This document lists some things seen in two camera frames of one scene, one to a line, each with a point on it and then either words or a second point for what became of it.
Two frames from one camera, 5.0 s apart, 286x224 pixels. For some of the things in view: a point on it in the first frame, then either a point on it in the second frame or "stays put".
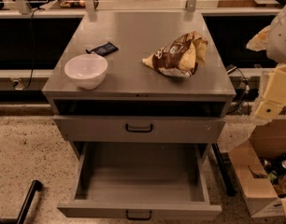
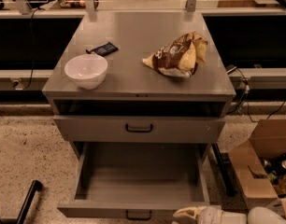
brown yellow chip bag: [179, 57] stays put
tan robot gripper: [281, 39] -> [210, 217]
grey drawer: [141, 181] stays put
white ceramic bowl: [87, 71] stays put
